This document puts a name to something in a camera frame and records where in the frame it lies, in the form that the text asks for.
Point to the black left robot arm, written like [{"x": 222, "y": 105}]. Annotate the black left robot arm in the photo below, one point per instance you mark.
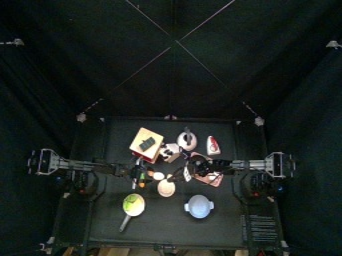
[{"x": 75, "y": 164}]

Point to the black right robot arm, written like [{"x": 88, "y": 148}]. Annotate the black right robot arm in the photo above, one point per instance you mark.
[{"x": 262, "y": 164}]

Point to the orange toy carrot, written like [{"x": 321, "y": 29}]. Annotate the orange toy carrot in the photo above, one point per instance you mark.
[{"x": 142, "y": 181}]

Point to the white toy utensil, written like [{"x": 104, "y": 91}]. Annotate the white toy utensil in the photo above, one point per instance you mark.
[{"x": 134, "y": 184}]

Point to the small orange toy yolk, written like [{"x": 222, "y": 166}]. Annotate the small orange toy yolk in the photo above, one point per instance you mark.
[{"x": 150, "y": 173}]

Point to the pink toy tray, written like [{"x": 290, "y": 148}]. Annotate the pink toy tray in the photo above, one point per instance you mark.
[{"x": 214, "y": 178}]

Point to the small wooden toy block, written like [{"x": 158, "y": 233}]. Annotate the small wooden toy block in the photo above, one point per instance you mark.
[{"x": 170, "y": 152}]

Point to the red packet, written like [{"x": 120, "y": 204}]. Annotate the red packet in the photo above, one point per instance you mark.
[{"x": 213, "y": 146}]

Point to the white toy kettle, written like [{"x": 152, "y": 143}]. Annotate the white toy kettle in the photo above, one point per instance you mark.
[{"x": 187, "y": 140}]

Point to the green toy frying pan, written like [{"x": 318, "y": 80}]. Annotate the green toy frying pan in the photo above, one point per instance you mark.
[{"x": 134, "y": 204}]

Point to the light blue lidded pot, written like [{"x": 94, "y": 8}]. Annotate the light blue lidded pot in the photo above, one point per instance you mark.
[{"x": 199, "y": 206}]

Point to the white text label sticker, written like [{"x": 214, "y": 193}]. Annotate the white text label sticker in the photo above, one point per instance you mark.
[{"x": 262, "y": 228}]

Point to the silver frame corner bracket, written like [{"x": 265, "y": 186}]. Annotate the silver frame corner bracket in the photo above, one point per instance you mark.
[
  {"x": 170, "y": 117},
  {"x": 259, "y": 120},
  {"x": 80, "y": 116},
  {"x": 333, "y": 44},
  {"x": 16, "y": 42}
]

